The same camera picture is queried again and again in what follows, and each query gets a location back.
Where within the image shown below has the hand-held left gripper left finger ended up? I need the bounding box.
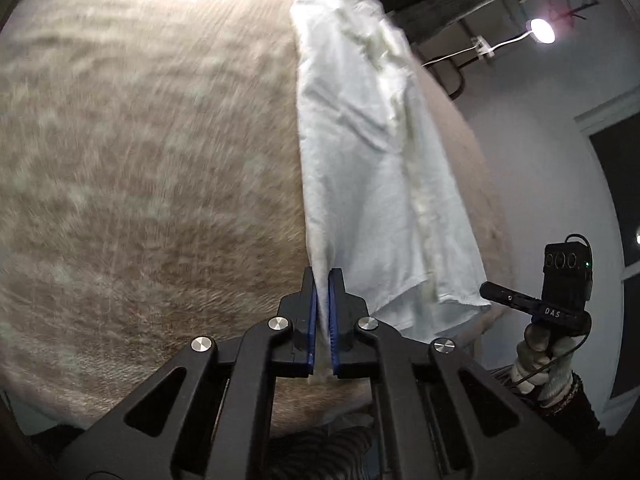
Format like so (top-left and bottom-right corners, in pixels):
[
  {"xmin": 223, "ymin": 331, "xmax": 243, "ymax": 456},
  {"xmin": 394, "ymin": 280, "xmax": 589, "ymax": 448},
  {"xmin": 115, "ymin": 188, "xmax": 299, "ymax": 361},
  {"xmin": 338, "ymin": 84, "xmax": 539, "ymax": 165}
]
[{"xmin": 60, "ymin": 266, "xmax": 318, "ymax": 480}]

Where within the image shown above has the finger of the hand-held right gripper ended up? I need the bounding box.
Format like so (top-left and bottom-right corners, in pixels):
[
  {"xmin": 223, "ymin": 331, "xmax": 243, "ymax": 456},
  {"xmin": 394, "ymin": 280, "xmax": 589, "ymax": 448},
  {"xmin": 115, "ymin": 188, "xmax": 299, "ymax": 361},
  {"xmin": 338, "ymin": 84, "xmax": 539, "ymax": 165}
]
[{"xmin": 479, "ymin": 282, "xmax": 543, "ymax": 317}]

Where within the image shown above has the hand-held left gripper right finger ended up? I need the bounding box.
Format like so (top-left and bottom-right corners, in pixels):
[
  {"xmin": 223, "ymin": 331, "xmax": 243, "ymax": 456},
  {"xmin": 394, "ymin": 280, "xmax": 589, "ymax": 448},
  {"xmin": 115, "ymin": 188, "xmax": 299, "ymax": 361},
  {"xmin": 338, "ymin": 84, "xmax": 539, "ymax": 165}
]
[{"xmin": 327, "ymin": 267, "xmax": 586, "ymax": 480}]

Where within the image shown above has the white long-sleeved shirt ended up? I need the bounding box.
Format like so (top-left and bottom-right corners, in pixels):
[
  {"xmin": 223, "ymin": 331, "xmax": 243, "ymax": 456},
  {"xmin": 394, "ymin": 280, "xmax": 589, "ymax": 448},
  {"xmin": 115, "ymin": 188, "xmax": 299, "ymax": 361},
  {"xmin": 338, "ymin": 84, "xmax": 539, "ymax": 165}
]
[{"xmin": 290, "ymin": 0, "xmax": 493, "ymax": 356}]

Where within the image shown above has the person's right forearm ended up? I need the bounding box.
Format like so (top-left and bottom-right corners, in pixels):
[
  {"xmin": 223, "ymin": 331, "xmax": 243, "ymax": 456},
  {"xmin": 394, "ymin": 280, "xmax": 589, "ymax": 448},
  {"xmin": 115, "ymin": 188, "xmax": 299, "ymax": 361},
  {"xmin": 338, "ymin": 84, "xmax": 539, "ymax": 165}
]
[{"xmin": 540, "ymin": 372, "xmax": 616, "ymax": 441}]

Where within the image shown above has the black metal clothes rack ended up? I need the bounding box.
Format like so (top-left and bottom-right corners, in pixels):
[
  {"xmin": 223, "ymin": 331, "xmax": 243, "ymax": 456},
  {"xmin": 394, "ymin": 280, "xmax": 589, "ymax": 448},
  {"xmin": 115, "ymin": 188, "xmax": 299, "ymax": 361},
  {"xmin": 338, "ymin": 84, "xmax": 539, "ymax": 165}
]
[{"xmin": 370, "ymin": 0, "xmax": 601, "ymax": 101}]

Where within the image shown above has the person's right hand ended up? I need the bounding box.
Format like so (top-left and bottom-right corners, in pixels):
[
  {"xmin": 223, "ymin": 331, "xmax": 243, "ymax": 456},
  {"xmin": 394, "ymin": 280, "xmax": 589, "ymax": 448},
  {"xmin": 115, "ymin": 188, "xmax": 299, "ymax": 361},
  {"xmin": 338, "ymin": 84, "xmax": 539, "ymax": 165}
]
[{"xmin": 510, "ymin": 320, "xmax": 583, "ymax": 401}]

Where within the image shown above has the grey striped clothing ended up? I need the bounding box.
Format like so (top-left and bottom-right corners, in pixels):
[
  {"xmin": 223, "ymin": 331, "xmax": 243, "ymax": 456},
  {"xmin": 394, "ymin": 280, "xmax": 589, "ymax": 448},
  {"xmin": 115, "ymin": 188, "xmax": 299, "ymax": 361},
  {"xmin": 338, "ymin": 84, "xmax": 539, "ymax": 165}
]
[{"xmin": 270, "ymin": 425, "xmax": 376, "ymax": 480}]

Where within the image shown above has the beige checked bed blanket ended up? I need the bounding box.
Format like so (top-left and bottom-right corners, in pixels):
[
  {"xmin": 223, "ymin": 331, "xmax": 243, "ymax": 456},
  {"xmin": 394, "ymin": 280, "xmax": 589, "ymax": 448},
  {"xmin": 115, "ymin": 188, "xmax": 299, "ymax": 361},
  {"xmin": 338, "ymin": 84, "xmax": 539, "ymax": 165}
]
[{"xmin": 0, "ymin": 0, "xmax": 516, "ymax": 436}]

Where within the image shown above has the white clip lamp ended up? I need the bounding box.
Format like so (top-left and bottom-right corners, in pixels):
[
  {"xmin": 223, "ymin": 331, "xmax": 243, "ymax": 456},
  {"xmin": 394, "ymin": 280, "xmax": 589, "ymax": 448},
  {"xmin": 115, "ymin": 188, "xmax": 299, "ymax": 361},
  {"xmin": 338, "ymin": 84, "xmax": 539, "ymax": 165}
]
[{"xmin": 472, "ymin": 17, "xmax": 557, "ymax": 58}]

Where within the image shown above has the white lamp cable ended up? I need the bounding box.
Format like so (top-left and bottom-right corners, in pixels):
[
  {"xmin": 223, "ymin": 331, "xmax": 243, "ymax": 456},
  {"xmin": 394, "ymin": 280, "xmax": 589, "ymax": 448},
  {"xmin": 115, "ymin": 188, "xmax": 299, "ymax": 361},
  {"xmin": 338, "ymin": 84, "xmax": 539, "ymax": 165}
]
[{"xmin": 421, "ymin": 42, "xmax": 481, "ymax": 67}]

